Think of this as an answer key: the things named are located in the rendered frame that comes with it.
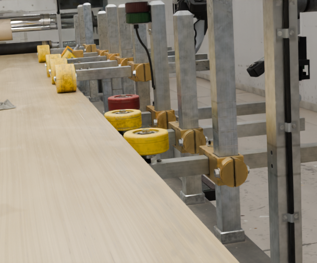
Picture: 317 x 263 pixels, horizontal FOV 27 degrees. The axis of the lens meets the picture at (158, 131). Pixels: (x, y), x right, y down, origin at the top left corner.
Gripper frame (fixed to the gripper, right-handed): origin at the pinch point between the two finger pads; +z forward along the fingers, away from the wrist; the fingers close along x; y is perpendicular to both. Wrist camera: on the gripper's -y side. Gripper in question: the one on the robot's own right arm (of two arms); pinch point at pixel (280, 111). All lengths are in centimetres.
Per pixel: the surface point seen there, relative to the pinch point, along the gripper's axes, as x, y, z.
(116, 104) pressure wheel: -3.2, -44.6, -6.6
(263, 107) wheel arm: -1.5, -5.4, -2.0
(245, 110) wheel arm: -1.5, -10.4, -1.5
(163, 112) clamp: -8.3, -33.9, -4.1
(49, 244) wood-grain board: -100, -67, -7
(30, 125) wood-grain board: -27, -66, -7
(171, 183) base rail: -12.4, -33.9, 12.7
